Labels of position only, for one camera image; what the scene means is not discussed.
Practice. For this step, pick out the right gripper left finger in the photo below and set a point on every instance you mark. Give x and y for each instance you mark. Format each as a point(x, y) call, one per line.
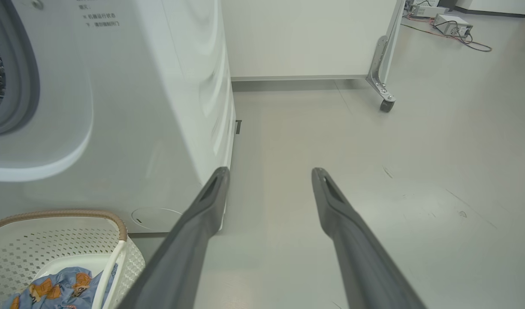
point(185, 249)

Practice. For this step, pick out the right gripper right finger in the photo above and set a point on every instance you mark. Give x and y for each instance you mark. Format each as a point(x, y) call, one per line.
point(357, 257)

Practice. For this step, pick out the blue patterned clothes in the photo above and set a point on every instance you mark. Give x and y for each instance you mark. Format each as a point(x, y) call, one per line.
point(52, 292)

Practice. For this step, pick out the white front-load washing machine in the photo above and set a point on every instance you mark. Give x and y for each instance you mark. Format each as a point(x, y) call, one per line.
point(159, 128)

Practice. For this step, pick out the white perforated laundry basket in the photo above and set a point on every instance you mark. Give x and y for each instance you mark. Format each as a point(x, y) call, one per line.
point(52, 240)

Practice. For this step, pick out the metal partition foot with caster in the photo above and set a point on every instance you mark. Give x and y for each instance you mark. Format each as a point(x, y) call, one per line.
point(376, 73)

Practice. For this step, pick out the white partition panel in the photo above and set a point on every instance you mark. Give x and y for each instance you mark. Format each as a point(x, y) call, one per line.
point(305, 38)

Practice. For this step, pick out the grey-white box device with sockets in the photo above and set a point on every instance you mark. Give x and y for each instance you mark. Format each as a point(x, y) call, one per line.
point(449, 23)

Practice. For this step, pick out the flat white electronic device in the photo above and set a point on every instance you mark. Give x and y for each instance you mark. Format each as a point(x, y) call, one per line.
point(425, 10)

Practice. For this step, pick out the small black bracket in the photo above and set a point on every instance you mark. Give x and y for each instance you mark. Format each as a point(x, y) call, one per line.
point(238, 127)

